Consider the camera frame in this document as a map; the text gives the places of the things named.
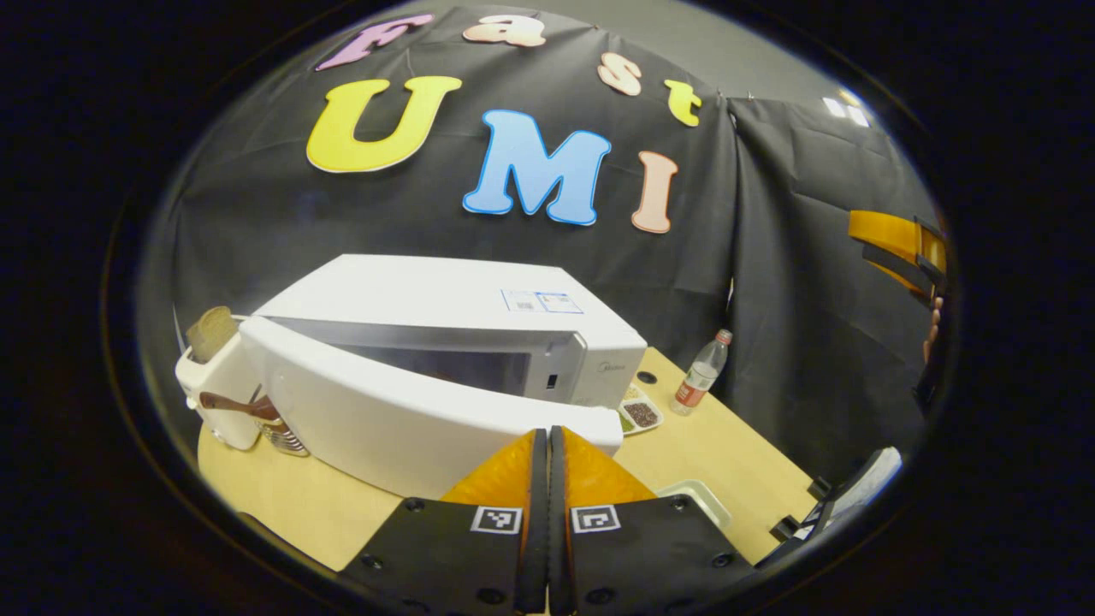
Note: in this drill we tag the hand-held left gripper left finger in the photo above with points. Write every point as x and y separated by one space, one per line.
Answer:
535 530

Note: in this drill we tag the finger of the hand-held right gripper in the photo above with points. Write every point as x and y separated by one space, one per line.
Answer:
890 235

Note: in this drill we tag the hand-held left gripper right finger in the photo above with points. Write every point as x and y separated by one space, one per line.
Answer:
558 530

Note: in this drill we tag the white microwave oven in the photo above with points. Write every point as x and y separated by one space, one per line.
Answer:
411 299

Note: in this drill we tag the black backdrop cloth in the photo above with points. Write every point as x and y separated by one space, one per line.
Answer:
796 299

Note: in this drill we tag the small ceiling light panel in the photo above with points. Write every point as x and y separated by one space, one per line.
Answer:
847 107

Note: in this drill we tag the small divided snack tray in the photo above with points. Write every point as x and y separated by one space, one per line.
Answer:
642 415

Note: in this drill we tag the white square tray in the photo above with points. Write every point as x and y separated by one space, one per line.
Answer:
701 496

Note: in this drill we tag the clear plastic water bottle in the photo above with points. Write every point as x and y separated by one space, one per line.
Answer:
700 376

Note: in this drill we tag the metal utensil holder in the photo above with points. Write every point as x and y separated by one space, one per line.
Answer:
287 436

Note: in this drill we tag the black and white chair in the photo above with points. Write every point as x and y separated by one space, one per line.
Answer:
847 505

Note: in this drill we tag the wooden spoon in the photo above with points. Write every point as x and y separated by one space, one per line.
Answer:
235 402

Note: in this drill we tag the white toaster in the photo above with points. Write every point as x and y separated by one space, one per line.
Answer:
218 393

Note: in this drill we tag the brown bread slice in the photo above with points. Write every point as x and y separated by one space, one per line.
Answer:
211 334

